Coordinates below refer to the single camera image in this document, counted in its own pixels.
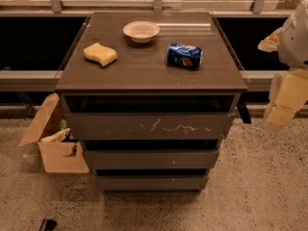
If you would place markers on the yellow sponge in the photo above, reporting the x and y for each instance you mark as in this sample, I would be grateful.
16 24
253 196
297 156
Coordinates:
100 54

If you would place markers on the dark grey drawer cabinet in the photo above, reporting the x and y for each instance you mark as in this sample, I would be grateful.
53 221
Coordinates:
140 81

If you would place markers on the white ceramic bowl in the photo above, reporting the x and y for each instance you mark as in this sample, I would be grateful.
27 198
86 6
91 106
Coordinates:
141 31

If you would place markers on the top drawer scratched front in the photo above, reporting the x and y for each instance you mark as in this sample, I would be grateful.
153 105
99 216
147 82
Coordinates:
99 126

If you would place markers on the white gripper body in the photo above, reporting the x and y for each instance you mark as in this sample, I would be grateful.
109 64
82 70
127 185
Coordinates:
295 43

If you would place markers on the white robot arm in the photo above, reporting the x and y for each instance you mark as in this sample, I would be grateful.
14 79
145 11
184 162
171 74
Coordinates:
292 50

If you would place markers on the blue Pepsi can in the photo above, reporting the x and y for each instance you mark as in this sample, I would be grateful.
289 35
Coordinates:
184 55

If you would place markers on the metal window railing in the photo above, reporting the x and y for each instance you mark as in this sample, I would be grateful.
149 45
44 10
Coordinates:
23 71

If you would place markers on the grey drawer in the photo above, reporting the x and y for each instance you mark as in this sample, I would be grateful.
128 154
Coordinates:
150 159
143 184

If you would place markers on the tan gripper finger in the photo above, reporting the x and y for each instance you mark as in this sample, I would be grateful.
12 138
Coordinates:
278 116
270 43

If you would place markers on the snack bag in box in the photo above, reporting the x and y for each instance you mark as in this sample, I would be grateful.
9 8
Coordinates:
59 136

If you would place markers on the black object on floor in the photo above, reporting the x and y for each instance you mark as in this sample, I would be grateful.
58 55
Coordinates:
48 225

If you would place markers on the open cardboard box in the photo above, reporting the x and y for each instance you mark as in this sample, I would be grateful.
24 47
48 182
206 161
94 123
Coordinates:
57 157

